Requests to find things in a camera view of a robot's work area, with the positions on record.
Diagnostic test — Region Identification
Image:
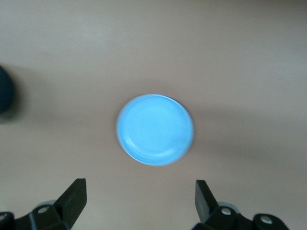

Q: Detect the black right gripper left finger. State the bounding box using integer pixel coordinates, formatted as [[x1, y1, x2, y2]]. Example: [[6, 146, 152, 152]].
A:
[[0, 178, 87, 230]]

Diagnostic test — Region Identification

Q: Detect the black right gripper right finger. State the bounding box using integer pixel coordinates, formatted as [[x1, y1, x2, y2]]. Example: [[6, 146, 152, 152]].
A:
[[191, 179, 290, 230]]

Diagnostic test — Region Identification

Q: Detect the blue round plate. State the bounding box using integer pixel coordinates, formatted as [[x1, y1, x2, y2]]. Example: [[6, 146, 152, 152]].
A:
[[116, 93, 195, 167]]

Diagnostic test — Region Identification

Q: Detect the brown table cover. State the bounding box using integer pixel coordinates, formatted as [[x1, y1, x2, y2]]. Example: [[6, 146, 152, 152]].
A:
[[0, 0, 307, 230]]

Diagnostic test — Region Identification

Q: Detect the dark blue pot with handle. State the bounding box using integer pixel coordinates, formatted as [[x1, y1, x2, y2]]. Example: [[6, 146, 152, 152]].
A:
[[0, 65, 16, 121]]

